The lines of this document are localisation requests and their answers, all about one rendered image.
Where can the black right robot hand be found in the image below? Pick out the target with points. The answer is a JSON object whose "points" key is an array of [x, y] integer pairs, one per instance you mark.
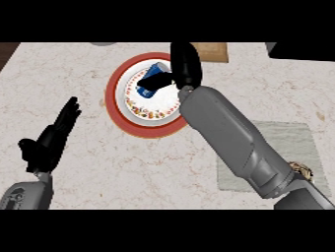
{"points": [[184, 65]]}

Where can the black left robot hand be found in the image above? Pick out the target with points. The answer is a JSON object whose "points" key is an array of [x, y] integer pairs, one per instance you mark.
{"points": [[50, 144]]}

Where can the blue can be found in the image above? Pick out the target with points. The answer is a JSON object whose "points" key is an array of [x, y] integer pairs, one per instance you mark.
{"points": [[150, 78]]}

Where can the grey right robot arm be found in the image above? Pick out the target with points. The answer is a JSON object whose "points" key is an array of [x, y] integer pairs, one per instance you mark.
{"points": [[244, 144]]}

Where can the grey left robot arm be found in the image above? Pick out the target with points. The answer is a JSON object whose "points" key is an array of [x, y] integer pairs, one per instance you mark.
{"points": [[27, 193]]}

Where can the red-rimmed white floral plate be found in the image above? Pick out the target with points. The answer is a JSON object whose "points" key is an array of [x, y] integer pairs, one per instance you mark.
{"points": [[146, 111]]}

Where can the pale grey placemat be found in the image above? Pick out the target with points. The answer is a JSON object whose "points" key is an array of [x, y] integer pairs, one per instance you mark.
{"points": [[292, 144]]}

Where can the tan wooden board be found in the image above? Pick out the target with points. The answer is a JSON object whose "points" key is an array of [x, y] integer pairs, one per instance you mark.
{"points": [[214, 52]]}

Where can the grey round object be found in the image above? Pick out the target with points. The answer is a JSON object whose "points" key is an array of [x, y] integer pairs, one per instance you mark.
{"points": [[103, 43]]}

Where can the black appliance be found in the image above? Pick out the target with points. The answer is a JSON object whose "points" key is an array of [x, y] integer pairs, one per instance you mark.
{"points": [[312, 50]]}

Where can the small brown patterned object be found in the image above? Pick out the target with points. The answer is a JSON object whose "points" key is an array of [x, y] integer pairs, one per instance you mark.
{"points": [[304, 170]]}

